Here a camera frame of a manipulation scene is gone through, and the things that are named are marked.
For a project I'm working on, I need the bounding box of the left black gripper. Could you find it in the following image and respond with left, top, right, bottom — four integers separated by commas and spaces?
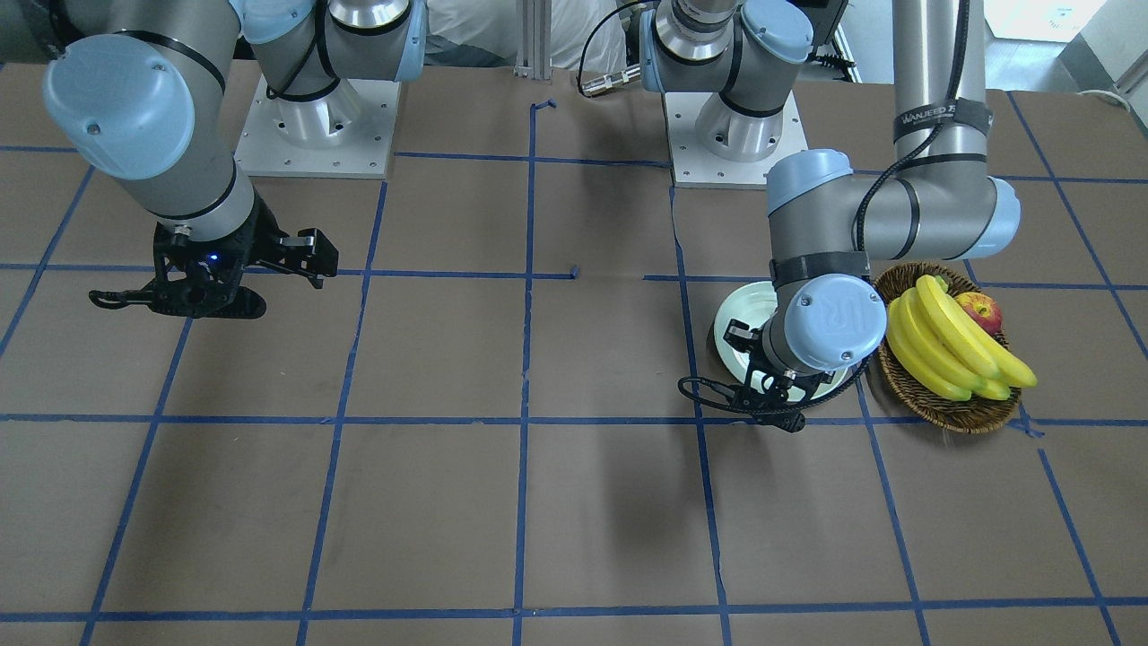
723, 319, 819, 433

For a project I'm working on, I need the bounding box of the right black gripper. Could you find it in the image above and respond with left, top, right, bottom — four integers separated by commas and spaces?
130, 196, 339, 319

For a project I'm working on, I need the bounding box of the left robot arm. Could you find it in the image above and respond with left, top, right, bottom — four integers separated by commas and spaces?
639, 1, 1021, 431

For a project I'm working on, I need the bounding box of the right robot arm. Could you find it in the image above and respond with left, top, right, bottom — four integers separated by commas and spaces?
42, 1, 428, 319

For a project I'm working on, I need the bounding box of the light green plate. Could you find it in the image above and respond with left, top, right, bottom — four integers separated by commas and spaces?
709, 282, 850, 404

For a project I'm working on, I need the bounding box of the yellow banana bunch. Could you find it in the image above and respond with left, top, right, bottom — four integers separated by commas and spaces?
886, 275, 1038, 402

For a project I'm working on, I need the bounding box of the red yellow apple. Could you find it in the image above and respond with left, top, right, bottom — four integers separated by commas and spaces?
955, 291, 1002, 336

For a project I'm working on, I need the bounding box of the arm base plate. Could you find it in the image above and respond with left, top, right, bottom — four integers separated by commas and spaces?
235, 79, 404, 179
664, 92, 808, 189

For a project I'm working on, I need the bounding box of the aluminium frame post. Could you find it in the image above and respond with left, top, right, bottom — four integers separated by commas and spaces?
513, 0, 552, 84

